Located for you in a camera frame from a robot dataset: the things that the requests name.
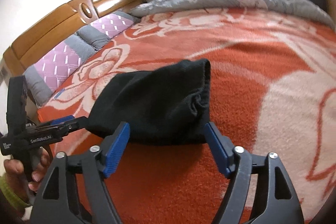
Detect black pants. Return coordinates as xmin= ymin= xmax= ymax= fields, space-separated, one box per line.
xmin=86 ymin=59 xmax=211 ymax=145

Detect left hand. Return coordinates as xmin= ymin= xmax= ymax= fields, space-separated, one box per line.
xmin=3 ymin=146 xmax=52 ymax=201

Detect pink grey pillow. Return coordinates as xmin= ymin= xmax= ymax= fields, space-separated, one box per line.
xmin=23 ymin=34 xmax=95 ymax=107
xmin=75 ymin=11 xmax=141 ymax=51

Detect orange white floral blanket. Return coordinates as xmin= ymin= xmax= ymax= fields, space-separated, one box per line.
xmin=36 ymin=6 xmax=336 ymax=224

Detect wooden headboard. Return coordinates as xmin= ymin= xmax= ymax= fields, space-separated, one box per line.
xmin=3 ymin=0 xmax=144 ymax=76

